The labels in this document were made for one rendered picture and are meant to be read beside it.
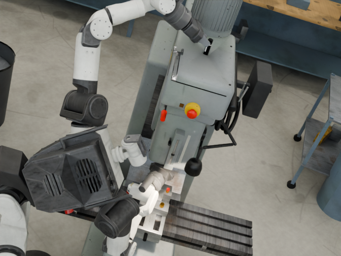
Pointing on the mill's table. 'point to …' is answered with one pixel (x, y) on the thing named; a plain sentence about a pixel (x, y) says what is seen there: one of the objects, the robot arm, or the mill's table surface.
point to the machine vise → (154, 221)
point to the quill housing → (155, 146)
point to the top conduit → (234, 90)
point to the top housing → (202, 75)
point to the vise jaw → (158, 208)
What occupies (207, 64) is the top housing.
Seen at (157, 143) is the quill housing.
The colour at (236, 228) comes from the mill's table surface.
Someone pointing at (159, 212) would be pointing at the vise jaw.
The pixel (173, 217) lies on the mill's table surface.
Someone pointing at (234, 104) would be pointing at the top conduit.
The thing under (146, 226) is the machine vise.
